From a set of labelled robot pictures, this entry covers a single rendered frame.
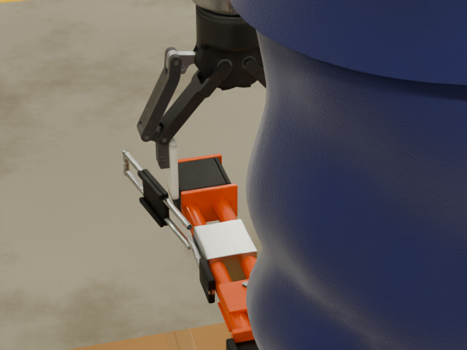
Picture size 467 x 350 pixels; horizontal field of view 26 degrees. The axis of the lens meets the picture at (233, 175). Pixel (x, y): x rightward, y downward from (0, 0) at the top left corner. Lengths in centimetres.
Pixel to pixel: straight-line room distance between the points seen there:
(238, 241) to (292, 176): 65
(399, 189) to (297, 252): 8
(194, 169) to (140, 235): 176
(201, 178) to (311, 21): 83
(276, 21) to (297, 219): 12
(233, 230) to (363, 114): 73
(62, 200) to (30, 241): 23
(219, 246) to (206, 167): 16
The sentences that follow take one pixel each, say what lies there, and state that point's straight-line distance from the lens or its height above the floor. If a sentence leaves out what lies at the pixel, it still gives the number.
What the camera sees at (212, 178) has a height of 110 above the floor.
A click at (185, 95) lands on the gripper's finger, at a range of 104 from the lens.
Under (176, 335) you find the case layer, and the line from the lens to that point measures 191.
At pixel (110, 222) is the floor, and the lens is 314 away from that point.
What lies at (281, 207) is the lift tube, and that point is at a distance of 57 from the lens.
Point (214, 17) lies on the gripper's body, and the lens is 98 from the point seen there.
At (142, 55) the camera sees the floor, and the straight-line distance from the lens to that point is 414.
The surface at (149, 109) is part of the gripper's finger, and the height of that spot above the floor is 132.
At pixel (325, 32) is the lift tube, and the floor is 161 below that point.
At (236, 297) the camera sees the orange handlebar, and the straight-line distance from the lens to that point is 113.
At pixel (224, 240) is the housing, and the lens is 121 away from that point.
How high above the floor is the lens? 182
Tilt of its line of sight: 33 degrees down
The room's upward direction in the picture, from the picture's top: straight up
